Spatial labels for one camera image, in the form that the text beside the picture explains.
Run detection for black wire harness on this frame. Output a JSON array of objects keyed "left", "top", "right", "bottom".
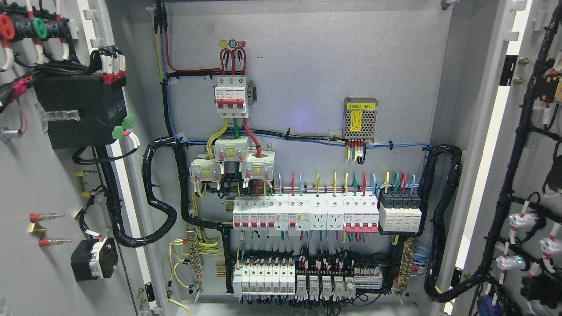
[
  {"left": 418, "top": 4, "right": 562, "bottom": 316},
  {"left": 0, "top": 2, "right": 233, "bottom": 294}
]

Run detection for white socket breaker row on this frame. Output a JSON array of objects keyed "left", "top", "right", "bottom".
[{"left": 232, "top": 194, "right": 379, "bottom": 236}]

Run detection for white current transformers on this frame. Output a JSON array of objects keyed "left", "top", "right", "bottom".
[{"left": 189, "top": 136, "right": 275, "bottom": 187}]

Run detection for perforated metal power supply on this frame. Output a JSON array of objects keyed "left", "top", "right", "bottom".
[{"left": 342, "top": 97, "right": 378, "bottom": 141}]

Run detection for red main circuit breaker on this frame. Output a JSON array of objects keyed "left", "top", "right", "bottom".
[{"left": 213, "top": 75, "right": 257, "bottom": 119}]

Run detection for grey cabinet door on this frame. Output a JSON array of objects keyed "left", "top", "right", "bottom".
[
  {"left": 0, "top": 0, "right": 165, "bottom": 316},
  {"left": 455, "top": 0, "right": 561, "bottom": 316}
]

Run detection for black left wire harness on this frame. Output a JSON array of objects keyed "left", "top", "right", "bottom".
[{"left": 0, "top": 2, "right": 233, "bottom": 294}]

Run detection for black right wire harness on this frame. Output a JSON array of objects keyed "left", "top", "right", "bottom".
[{"left": 418, "top": 4, "right": 562, "bottom": 316}]

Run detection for black digital power meter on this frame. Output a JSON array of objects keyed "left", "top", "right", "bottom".
[{"left": 34, "top": 73, "right": 136, "bottom": 150}]

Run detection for lower relay terminal row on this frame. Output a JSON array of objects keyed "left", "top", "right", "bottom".
[{"left": 231, "top": 249, "right": 387, "bottom": 308}]

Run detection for black white surge protector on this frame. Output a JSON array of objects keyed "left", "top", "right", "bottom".
[{"left": 378, "top": 190, "right": 422, "bottom": 235}]

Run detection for white rotary selector switch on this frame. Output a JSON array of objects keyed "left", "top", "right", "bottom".
[{"left": 71, "top": 237, "right": 119, "bottom": 281}]

